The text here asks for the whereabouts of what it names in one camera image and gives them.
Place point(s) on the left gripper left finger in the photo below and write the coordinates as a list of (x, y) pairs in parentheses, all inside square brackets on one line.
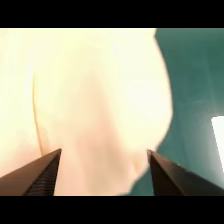
[(36, 178)]

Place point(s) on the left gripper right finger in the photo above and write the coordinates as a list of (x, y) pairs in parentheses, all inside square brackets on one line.
[(176, 180)]

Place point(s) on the cream white garment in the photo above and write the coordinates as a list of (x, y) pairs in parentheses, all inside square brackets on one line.
[(90, 100)]

